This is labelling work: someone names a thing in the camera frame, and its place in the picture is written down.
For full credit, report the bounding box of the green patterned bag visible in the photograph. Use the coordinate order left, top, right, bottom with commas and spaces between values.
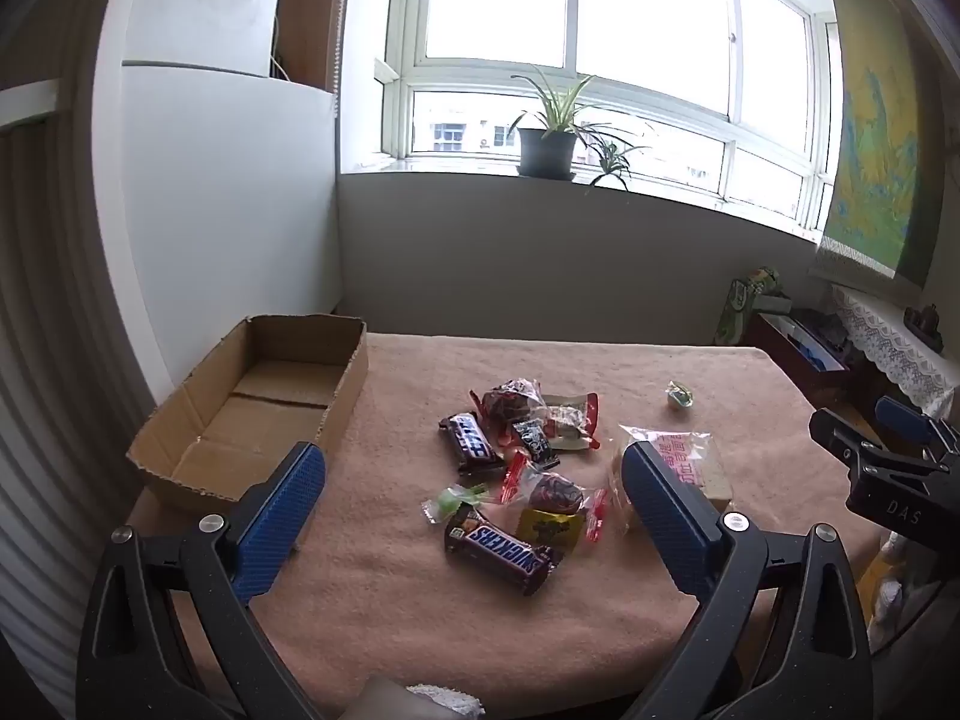
712, 266, 788, 346

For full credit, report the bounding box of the dark wooden cabinet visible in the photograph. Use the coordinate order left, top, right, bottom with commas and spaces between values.
746, 311, 856, 406

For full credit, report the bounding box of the sandwich bread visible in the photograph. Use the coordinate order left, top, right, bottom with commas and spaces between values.
607, 424, 734, 533

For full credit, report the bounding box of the yellow cloth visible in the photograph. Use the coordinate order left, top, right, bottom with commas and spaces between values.
855, 547, 893, 631

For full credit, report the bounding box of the clear red-ended snack packet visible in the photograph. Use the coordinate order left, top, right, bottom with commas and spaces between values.
540, 392, 601, 452

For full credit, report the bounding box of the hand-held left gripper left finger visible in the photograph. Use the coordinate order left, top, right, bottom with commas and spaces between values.
75, 441, 331, 720

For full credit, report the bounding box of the blue label chocolate bar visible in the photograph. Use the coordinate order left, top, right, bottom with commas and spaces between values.
439, 412, 507, 475

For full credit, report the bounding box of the yellow snack packet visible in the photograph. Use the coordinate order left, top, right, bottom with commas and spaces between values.
517, 506, 586, 547

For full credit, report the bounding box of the wall map poster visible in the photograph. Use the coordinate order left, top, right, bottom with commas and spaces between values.
810, 0, 946, 286

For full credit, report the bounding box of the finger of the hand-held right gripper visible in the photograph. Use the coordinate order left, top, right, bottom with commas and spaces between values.
874, 395, 960, 455
808, 408, 960, 477

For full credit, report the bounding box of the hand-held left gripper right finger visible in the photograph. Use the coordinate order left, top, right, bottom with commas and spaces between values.
621, 441, 875, 720

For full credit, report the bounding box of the dark figurine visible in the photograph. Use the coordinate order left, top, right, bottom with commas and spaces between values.
904, 304, 944, 350

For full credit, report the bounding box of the beaded blind cord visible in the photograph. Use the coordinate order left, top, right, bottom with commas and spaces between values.
330, 0, 353, 121

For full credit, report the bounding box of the pink tablecloth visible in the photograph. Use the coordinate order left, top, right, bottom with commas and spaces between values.
124, 330, 882, 706

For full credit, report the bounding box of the white cloth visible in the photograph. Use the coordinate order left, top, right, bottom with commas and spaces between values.
360, 679, 485, 720

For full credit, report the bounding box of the lace covered side table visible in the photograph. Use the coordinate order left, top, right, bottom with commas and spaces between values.
831, 283, 960, 410

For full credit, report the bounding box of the cardboard box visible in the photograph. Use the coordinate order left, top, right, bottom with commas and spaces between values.
126, 315, 370, 518

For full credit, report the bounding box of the white cable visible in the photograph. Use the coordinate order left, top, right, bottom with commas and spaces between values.
268, 0, 338, 83

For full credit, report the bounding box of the small black candy packet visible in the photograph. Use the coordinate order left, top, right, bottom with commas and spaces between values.
512, 420, 561, 471

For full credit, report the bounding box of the white cabinet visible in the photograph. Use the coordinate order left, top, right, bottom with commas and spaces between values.
90, 0, 342, 406

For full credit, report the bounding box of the brown chocolate bar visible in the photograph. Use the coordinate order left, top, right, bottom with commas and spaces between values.
444, 504, 560, 597

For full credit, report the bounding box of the white framed window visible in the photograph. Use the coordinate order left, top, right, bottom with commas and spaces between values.
382, 0, 841, 241

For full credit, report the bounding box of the potted spider plant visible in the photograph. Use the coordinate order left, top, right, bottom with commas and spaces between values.
508, 66, 653, 192

